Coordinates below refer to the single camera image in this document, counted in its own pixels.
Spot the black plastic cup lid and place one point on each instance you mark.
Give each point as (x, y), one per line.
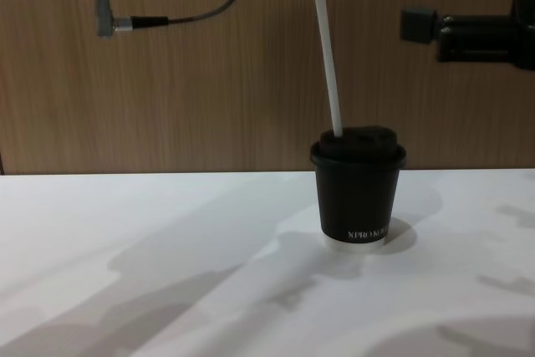
(359, 146)

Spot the black paper cup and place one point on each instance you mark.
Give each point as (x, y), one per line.
(355, 202)

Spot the right arm grey camera housing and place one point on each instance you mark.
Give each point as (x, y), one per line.
(418, 25)

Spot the white drinking straw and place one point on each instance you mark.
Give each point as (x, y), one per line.
(328, 52)

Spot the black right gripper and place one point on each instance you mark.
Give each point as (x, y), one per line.
(524, 18)

